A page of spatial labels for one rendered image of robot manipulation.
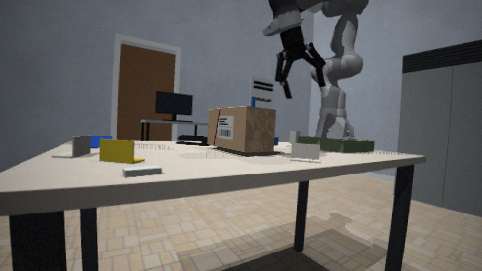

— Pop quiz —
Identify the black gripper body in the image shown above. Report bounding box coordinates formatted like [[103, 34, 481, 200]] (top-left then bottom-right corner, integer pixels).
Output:
[[280, 26, 306, 61]]

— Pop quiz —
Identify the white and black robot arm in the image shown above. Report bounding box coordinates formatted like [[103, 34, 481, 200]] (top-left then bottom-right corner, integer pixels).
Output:
[[263, 0, 369, 140]]

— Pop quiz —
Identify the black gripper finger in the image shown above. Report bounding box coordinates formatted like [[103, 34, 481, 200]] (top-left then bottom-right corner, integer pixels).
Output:
[[300, 42, 326, 87], [275, 50, 298, 99]]

